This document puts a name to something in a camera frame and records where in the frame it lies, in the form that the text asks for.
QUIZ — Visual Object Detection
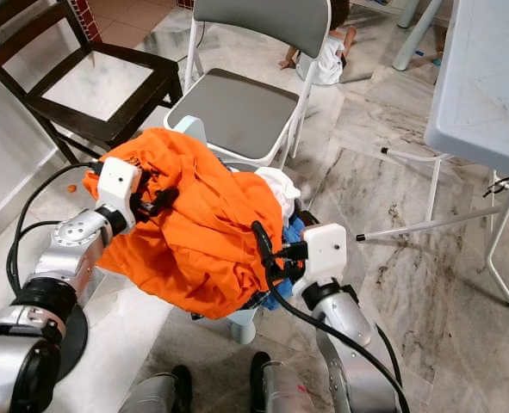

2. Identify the orange garment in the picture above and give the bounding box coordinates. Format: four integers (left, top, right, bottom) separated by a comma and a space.
82, 127, 289, 319

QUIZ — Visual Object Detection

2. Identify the white cotton cloth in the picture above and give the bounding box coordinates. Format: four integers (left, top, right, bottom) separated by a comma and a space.
254, 166, 302, 220

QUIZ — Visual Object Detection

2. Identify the dark wooden chair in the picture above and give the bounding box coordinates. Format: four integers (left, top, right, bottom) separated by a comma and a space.
0, 0, 184, 164

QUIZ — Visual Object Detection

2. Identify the grey white folding chair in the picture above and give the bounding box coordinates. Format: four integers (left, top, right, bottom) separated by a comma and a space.
164, 0, 332, 169

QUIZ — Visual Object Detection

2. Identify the robot right leg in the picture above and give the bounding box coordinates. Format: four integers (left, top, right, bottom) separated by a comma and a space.
250, 351, 315, 413

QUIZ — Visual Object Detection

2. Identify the robot leg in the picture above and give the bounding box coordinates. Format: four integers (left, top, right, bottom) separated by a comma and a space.
250, 351, 315, 413
116, 364, 193, 413

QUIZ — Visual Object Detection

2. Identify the small child in pale shirt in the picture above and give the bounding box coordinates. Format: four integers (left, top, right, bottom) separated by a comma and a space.
278, 0, 358, 87

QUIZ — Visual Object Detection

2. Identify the robot left leg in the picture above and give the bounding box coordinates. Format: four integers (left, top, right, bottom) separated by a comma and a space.
116, 364, 193, 413

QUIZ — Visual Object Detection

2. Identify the red brick pattern playhouse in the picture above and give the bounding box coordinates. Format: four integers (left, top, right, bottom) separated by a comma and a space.
69, 0, 102, 44

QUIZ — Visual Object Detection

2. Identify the light blue kids table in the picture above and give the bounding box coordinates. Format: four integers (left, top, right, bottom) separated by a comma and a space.
392, 0, 444, 71

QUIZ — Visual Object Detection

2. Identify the grey plastic folding table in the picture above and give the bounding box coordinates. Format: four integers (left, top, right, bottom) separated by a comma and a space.
356, 0, 509, 309

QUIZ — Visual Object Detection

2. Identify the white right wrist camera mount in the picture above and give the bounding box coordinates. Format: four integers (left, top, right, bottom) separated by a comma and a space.
291, 224, 348, 298

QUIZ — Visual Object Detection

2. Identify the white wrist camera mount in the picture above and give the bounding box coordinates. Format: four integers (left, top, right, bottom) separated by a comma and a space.
291, 224, 348, 298
96, 157, 143, 231

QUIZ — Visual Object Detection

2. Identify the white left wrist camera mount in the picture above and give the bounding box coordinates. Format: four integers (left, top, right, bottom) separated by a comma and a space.
96, 157, 143, 231

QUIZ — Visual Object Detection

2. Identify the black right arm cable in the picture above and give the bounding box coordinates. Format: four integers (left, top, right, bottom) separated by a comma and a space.
263, 258, 412, 413

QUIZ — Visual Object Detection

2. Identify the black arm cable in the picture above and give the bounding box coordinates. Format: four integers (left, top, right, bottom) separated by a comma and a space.
263, 258, 412, 413
6, 162, 109, 293

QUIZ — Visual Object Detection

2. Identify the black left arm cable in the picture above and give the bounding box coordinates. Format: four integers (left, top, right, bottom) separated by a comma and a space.
6, 162, 109, 293

